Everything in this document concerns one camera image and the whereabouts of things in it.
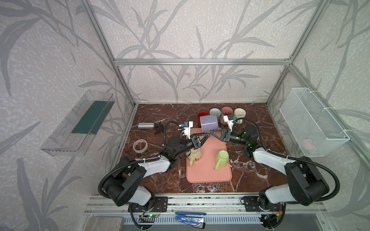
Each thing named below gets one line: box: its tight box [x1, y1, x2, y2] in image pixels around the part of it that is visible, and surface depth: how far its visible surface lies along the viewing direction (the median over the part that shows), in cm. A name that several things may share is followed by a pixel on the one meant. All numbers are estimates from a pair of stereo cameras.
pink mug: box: [219, 106, 234, 126], surface depth 104 cm
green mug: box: [214, 150, 229, 171], surface depth 82 cm
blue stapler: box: [174, 212, 207, 230], surface depth 69 cm
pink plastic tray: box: [185, 128, 233, 184], surface depth 85 cm
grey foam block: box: [82, 216, 125, 231], surface depth 68 cm
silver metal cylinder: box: [137, 122, 155, 130], surface depth 105 cm
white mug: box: [233, 107, 247, 124], surface depth 106 cm
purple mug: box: [199, 115, 219, 133], surface depth 74 cm
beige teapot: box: [185, 147, 203, 167], surface depth 85 cm
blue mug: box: [209, 107, 222, 121], surface depth 106 cm
